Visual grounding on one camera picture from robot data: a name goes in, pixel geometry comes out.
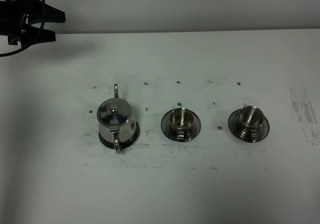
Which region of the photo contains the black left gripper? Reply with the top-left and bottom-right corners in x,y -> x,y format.
0,0 -> 66,48

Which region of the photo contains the stainless steel teapot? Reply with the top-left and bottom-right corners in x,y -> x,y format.
96,84 -> 137,154

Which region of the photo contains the steel teapot saucer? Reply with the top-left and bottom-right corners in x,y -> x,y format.
98,121 -> 140,151

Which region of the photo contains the middle stainless steel teacup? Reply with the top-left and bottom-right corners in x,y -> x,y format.
169,107 -> 194,142

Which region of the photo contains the stainless steel teacup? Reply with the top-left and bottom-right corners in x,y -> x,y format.
237,105 -> 265,137
169,107 -> 194,142

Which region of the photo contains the middle stainless steel saucer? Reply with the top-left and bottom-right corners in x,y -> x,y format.
160,108 -> 201,143

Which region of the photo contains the stainless steel saucer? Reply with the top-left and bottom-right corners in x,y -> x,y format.
160,108 -> 201,143
228,108 -> 270,143

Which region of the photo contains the right stainless steel saucer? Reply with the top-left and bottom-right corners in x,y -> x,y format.
228,108 -> 270,143

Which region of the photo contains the right stainless steel teacup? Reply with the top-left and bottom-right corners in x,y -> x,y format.
237,105 -> 265,137

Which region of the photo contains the black left camera cable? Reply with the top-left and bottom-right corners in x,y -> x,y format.
0,0 -> 47,58

